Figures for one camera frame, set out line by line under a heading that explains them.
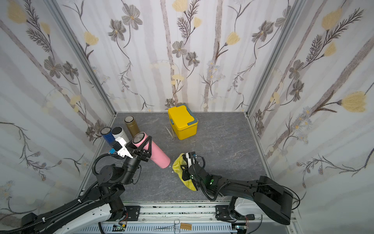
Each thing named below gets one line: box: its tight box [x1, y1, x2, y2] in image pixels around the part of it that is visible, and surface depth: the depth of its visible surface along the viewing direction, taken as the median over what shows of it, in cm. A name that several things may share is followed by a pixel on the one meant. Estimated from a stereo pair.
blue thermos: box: [100, 126, 116, 147], surface depth 84 cm
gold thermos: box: [124, 115, 141, 138], surface depth 90 cm
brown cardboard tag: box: [180, 222, 192, 231], surface depth 73 cm
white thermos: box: [111, 126, 130, 144], surface depth 84 cm
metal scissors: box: [154, 218, 181, 234], surface depth 72 cm
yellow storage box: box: [167, 103, 199, 141], surface depth 100 cm
